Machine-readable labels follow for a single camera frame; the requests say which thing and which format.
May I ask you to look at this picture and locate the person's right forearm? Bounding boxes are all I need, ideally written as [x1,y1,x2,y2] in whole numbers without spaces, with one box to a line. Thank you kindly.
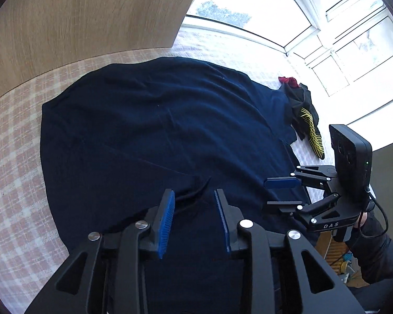
[346,203,393,285]

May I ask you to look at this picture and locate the red cloth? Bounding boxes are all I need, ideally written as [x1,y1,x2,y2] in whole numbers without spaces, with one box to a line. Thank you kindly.
[278,76,300,89]

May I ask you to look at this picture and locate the black garment yellow pattern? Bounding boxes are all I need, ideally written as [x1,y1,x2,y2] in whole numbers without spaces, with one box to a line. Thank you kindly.
[279,82,326,161]

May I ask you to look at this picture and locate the white framed window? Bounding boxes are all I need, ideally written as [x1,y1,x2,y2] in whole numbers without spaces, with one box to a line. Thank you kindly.
[183,0,393,151]

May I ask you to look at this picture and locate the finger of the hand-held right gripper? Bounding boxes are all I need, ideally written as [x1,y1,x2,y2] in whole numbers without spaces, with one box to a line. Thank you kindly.
[265,192,342,219]
[264,165,339,191]

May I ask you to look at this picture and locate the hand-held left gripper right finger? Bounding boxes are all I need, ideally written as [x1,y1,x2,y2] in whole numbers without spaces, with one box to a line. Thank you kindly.
[214,189,366,314]

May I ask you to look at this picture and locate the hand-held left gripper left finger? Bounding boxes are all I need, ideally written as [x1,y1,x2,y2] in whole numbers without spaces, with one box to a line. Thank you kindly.
[24,189,176,314]

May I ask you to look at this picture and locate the pink checked blanket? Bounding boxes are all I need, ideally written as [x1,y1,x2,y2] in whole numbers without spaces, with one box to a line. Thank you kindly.
[0,26,335,308]

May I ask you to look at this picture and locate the navy blue shirt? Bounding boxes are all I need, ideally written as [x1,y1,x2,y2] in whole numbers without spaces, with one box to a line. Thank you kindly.
[40,57,312,314]

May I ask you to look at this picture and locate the light wooden panel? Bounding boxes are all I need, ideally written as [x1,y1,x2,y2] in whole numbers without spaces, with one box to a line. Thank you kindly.
[0,0,213,105]

